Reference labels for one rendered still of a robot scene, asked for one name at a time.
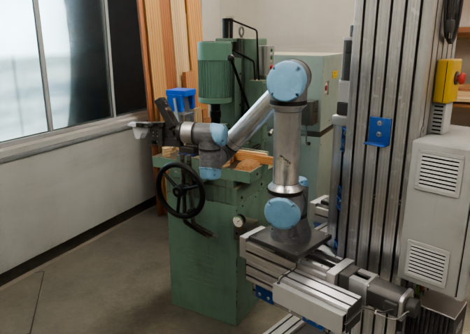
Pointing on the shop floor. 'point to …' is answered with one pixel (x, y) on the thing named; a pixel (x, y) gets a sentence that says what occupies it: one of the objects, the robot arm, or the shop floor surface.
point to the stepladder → (176, 97)
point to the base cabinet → (212, 259)
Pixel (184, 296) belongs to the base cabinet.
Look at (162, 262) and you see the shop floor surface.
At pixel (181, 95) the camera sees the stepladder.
